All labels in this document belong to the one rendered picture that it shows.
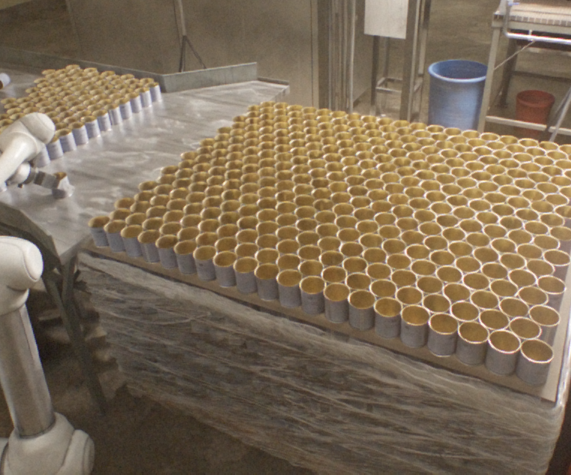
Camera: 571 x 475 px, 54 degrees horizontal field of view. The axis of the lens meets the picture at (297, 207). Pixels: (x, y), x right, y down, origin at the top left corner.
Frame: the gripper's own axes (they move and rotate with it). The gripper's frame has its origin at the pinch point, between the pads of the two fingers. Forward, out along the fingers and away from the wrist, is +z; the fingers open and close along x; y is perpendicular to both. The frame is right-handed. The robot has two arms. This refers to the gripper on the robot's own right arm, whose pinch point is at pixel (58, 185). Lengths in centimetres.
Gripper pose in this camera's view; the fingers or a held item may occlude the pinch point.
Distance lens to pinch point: 223.2
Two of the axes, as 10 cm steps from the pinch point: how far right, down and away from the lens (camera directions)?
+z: 3.5, 2.3, 9.1
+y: -3.0, 9.5, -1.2
